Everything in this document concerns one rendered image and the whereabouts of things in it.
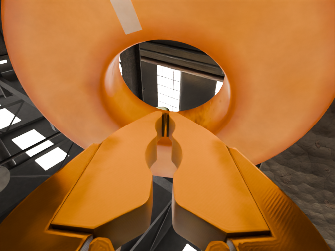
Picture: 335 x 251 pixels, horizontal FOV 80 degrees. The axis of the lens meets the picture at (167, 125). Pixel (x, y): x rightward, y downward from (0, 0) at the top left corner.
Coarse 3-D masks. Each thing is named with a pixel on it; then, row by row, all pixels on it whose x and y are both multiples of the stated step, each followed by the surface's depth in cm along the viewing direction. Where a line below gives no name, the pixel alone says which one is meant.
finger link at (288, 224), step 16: (240, 160) 8; (256, 176) 8; (256, 192) 7; (272, 192) 7; (272, 208) 6; (288, 208) 6; (272, 224) 6; (288, 224) 6; (304, 224) 6; (240, 240) 5; (256, 240) 5; (272, 240) 5; (288, 240) 6; (304, 240) 6; (320, 240) 6
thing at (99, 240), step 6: (96, 240) 5; (102, 240) 5; (108, 240) 5; (90, 246) 5; (96, 246) 5; (102, 246) 5; (108, 246) 5; (210, 246) 5; (216, 246) 5; (222, 246) 5; (228, 246) 5
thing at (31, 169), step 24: (0, 96) 1419; (24, 120) 1197; (72, 144) 852; (24, 168) 891; (0, 192) 791; (24, 192) 791; (168, 192) 795; (0, 216) 707; (168, 216) 715; (144, 240) 649; (168, 240) 649
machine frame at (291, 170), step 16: (320, 128) 28; (304, 144) 30; (320, 144) 29; (272, 160) 34; (288, 160) 33; (304, 160) 31; (320, 160) 30; (272, 176) 36; (288, 176) 34; (304, 176) 32; (320, 176) 31; (288, 192) 36; (304, 192) 34; (320, 192) 32; (304, 208) 35; (320, 208) 33; (320, 224) 35
